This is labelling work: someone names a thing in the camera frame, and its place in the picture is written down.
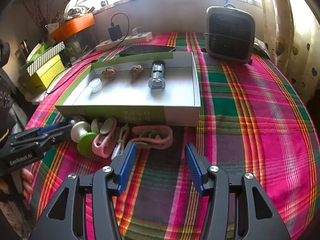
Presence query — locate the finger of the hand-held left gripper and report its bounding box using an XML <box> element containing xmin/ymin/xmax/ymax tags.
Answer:
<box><xmin>9</xmin><ymin>122</ymin><xmax>65</xmax><ymax>143</ymax></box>
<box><xmin>7</xmin><ymin>124</ymin><xmax>73</xmax><ymax>153</ymax></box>

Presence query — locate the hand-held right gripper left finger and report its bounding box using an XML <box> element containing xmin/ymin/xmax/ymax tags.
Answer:
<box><xmin>29</xmin><ymin>142</ymin><xmax>137</xmax><ymax>240</ymax></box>

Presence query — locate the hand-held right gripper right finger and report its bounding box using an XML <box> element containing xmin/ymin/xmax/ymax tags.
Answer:
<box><xmin>184</xmin><ymin>143</ymin><xmax>292</xmax><ymax>240</ymax></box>

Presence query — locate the white panda-shaped massager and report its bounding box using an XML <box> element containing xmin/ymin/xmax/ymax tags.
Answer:
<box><xmin>69</xmin><ymin>115</ymin><xmax>87</xmax><ymax>127</ymax></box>

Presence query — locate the white green spool massager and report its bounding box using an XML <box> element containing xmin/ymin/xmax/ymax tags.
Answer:
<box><xmin>71</xmin><ymin>121</ymin><xmax>98</xmax><ymax>153</ymax></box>

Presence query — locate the white cable bundle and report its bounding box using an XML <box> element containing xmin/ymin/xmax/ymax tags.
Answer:
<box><xmin>110</xmin><ymin>124</ymin><xmax>130</xmax><ymax>159</ymax></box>

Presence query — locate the pink clip with grey pad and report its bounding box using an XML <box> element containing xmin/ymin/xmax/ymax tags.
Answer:
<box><xmin>90</xmin><ymin>117</ymin><xmax>118</xmax><ymax>158</ymax></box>

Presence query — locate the pink cable winder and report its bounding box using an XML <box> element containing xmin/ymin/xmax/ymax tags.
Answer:
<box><xmin>130</xmin><ymin>125</ymin><xmax>174</xmax><ymax>150</ymax></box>

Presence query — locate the small white jar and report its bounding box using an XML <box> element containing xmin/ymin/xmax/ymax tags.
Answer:
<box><xmin>89</xmin><ymin>78</ymin><xmax>103</xmax><ymax>93</ymax></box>

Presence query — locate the green white cardboard box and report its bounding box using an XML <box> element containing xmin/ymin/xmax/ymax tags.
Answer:
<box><xmin>54</xmin><ymin>52</ymin><xmax>201</xmax><ymax>127</ymax></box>

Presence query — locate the brown walnut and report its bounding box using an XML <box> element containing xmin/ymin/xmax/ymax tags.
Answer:
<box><xmin>129</xmin><ymin>64</ymin><xmax>145</xmax><ymax>78</ymax></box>
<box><xmin>102</xmin><ymin>67</ymin><xmax>117</xmax><ymax>80</ymax></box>

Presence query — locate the black device with clear cap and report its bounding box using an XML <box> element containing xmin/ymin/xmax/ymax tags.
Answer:
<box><xmin>148</xmin><ymin>61</ymin><xmax>166</xmax><ymax>90</ymax></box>

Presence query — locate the person's left hand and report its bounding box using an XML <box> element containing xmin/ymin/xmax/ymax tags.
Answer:
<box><xmin>20</xmin><ymin>167</ymin><xmax>35</xmax><ymax>201</ymax></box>

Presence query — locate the yellow-green box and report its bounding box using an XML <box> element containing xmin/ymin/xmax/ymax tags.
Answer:
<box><xmin>29</xmin><ymin>55</ymin><xmax>66</xmax><ymax>90</ymax></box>

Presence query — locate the person's dark clothing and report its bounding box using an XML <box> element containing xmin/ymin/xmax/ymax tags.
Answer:
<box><xmin>0</xmin><ymin>40</ymin><xmax>28</xmax><ymax>143</ymax></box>

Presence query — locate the plaid blanket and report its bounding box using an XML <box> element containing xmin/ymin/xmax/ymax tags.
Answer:
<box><xmin>25</xmin><ymin>31</ymin><xmax>317</xmax><ymax>240</ymax></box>

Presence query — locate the green striped box lid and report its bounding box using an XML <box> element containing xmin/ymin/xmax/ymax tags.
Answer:
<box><xmin>26</xmin><ymin>41</ymin><xmax>66</xmax><ymax>77</ymax></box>

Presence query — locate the pale green jar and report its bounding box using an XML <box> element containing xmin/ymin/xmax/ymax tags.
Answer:
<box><xmin>66</xmin><ymin>41</ymin><xmax>82</xmax><ymax>55</ymax></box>

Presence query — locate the orange box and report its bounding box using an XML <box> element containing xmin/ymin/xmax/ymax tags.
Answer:
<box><xmin>47</xmin><ymin>12</ymin><xmax>95</xmax><ymax>42</ymax></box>

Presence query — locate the white power strip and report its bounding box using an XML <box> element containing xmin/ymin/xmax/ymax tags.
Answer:
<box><xmin>96</xmin><ymin>31</ymin><xmax>153</xmax><ymax>52</ymax></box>

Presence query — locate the black charger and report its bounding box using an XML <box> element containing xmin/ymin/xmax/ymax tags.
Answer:
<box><xmin>108</xmin><ymin>24</ymin><xmax>122</xmax><ymax>42</ymax></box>

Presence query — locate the black smartphone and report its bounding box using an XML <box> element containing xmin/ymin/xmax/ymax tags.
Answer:
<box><xmin>119</xmin><ymin>45</ymin><xmax>177</xmax><ymax>57</ymax></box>

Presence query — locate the red berry branch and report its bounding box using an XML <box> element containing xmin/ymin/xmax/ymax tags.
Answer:
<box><xmin>22</xmin><ymin>0</ymin><xmax>54</xmax><ymax>38</ymax></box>

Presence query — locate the white crumpled clutter pile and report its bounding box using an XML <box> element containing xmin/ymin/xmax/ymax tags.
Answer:
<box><xmin>56</xmin><ymin>0</ymin><xmax>95</xmax><ymax>20</ymax></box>

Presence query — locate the grey fan heater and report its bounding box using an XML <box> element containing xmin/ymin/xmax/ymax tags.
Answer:
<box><xmin>204</xmin><ymin>6</ymin><xmax>255</xmax><ymax>64</ymax></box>

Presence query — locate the heart-patterned curtain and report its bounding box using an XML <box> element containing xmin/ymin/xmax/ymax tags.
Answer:
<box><xmin>261</xmin><ymin>0</ymin><xmax>320</xmax><ymax>105</ymax></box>

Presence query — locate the black charger cable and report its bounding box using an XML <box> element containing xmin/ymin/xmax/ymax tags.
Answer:
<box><xmin>45</xmin><ymin>13</ymin><xmax>130</xmax><ymax>94</ymax></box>

